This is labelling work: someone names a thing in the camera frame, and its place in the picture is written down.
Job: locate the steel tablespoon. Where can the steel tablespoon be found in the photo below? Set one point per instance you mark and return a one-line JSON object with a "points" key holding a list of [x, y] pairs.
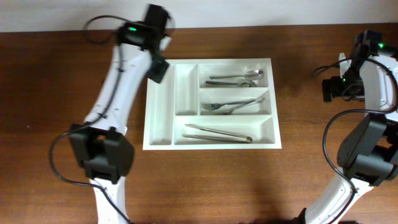
{"points": [[249, 75]]}

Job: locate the white plastic cutlery tray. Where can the white plastic cutlery tray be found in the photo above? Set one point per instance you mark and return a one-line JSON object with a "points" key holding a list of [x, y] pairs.
{"points": [[176, 101]]}

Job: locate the steel fork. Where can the steel fork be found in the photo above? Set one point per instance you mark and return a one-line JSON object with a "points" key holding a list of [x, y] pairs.
{"points": [[216, 106], [230, 111]]}

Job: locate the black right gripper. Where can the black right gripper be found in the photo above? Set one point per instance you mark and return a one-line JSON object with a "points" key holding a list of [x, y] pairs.
{"points": [[336, 89]]}

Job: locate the steel table knife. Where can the steel table knife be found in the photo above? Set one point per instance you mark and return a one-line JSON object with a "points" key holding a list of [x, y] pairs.
{"points": [[212, 138], [216, 131]]}

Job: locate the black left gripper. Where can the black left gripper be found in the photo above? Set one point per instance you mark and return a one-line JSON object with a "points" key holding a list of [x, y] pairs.
{"points": [[158, 71]]}

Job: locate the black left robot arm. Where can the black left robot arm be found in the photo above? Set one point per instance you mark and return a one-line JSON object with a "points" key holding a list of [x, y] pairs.
{"points": [[99, 144]]}

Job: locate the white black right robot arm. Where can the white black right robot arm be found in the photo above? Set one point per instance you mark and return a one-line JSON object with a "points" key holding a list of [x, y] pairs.
{"points": [[368, 155]]}

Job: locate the steel spoon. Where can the steel spoon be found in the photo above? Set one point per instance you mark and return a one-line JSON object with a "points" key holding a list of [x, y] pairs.
{"points": [[239, 83]]}

